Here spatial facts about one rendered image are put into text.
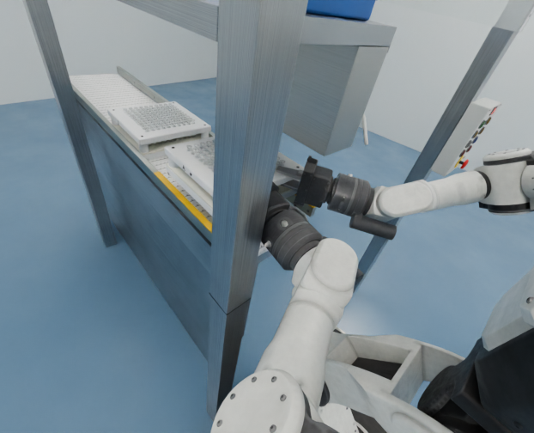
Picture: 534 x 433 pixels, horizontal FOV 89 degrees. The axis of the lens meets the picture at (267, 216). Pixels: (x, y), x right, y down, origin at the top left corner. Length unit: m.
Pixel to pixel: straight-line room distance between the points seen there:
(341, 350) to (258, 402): 0.50
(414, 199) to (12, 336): 1.61
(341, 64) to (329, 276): 0.36
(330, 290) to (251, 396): 0.17
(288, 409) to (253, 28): 0.30
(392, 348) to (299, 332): 0.37
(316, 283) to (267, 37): 0.28
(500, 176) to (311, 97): 0.42
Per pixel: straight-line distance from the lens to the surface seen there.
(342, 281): 0.38
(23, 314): 1.72
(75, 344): 1.54
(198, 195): 0.62
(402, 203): 0.63
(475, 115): 1.19
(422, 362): 0.70
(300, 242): 0.44
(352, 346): 0.76
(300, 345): 0.32
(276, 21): 0.30
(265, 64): 0.30
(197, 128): 0.97
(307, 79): 0.60
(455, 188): 0.71
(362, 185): 0.63
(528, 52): 3.78
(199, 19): 0.36
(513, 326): 0.41
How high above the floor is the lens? 1.30
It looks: 40 degrees down
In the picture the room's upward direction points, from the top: 11 degrees clockwise
